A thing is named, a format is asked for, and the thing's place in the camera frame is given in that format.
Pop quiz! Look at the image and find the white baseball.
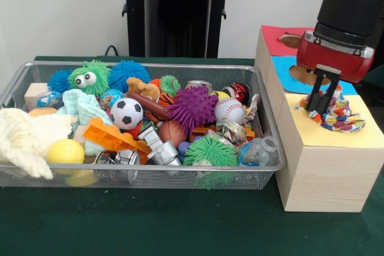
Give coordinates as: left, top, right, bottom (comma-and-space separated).
214, 97, 245, 126

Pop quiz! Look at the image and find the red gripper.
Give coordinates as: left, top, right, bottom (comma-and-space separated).
296, 34, 376, 117

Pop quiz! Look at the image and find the plain yellow ball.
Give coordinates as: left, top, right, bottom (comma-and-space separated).
47, 138, 86, 165

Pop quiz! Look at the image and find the orange plastic grid block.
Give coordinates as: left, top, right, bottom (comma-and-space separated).
83, 117, 152, 161

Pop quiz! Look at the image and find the small soccer ball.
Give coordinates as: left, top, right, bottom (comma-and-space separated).
110, 97, 145, 131

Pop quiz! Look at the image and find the black cable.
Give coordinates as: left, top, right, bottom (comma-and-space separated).
104, 44, 121, 58

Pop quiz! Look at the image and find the green fuzzy monster toy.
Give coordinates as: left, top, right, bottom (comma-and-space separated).
67, 59, 112, 97

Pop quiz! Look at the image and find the dark green table cloth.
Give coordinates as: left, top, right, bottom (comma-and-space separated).
0, 55, 384, 256

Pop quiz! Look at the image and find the cream knitted cloth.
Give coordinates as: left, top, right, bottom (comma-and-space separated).
0, 107, 74, 180

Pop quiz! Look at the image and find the large blue spiky ball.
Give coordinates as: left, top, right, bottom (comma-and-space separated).
108, 59, 152, 94

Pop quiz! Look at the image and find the crushed plastic water bottle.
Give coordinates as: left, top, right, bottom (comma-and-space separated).
239, 135, 280, 167

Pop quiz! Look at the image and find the purple spiky ball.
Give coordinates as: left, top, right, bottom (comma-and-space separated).
164, 85, 220, 136

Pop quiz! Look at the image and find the green spiky ball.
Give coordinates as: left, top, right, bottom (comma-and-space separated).
183, 135, 239, 189

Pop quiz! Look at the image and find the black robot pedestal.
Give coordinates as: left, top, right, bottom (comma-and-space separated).
116, 0, 242, 59

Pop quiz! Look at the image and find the colourful patterned cloth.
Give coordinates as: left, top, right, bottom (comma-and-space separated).
295, 84, 367, 132

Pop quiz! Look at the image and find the clear shallow bin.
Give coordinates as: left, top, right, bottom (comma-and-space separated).
0, 60, 287, 191

